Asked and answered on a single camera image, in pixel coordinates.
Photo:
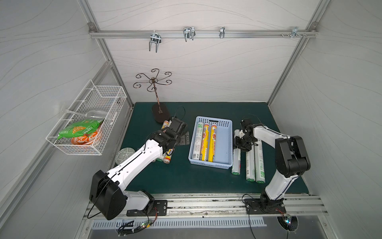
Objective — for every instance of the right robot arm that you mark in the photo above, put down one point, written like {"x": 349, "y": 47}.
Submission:
{"x": 291, "y": 159}

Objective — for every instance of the white vented cable duct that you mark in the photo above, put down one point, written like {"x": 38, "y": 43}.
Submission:
{"x": 180, "y": 223}

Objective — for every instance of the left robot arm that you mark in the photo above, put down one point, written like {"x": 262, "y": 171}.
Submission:
{"x": 108, "y": 192}

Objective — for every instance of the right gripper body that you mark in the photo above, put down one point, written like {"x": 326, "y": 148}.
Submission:
{"x": 241, "y": 143}

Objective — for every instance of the light blue plastic basket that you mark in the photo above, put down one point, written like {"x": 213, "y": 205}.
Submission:
{"x": 224, "y": 143}

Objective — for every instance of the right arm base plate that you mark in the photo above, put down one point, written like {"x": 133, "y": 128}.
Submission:
{"x": 253, "y": 206}

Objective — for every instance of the double metal hook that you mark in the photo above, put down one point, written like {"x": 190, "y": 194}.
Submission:
{"x": 155, "y": 39}
{"x": 189, "y": 33}

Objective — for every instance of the metal hook right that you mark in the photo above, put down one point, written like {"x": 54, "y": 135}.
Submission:
{"x": 294, "y": 34}

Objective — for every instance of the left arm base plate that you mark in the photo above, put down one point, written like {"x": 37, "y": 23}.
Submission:
{"x": 154, "y": 208}

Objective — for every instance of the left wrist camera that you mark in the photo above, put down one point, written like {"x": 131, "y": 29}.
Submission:
{"x": 177, "y": 125}

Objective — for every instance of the brown metal hook stand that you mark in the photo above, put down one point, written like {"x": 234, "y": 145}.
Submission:
{"x": 159, "y": 110}

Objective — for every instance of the double metal hook middle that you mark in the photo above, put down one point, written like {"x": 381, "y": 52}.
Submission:
{"x": 189, "y": 33}

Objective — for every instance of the single metal hook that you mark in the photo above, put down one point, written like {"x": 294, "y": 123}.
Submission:
{"x": 222, "y": 32}

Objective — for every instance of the white wire wall basket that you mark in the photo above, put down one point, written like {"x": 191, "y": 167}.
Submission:
{"x": 93, "y": 102}

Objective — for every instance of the aluminium top rail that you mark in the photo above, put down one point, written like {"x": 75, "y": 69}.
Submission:
{"x": 207, "y": 34}

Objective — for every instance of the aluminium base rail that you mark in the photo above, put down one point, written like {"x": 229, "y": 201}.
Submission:
{"x": 196, "y": 205}

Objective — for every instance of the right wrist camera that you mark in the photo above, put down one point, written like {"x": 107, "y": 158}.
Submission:
{"x": 245, "y": 123}

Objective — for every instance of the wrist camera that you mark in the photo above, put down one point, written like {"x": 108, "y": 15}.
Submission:
{"x": 177, "y": 125}
{"x": 245, "y": 123}

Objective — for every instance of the green snack bag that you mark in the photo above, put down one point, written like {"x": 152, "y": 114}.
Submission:
{"x": 82, "y": 128}

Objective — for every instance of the double metal hook left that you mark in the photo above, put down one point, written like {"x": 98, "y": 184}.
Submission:
{"x": 155, "y": 39}

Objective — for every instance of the orange snack bag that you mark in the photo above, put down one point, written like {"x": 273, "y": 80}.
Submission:
{"x": 86, "y": 140}

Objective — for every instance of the white green wrap roll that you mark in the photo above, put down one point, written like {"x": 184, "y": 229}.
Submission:
{"x": 259, "y": 162}
{"x": 162, "y": 157}
{"x": 236, "y": 164}
{"x": 250, "y": 165}
{"x": 198, "y": 141}

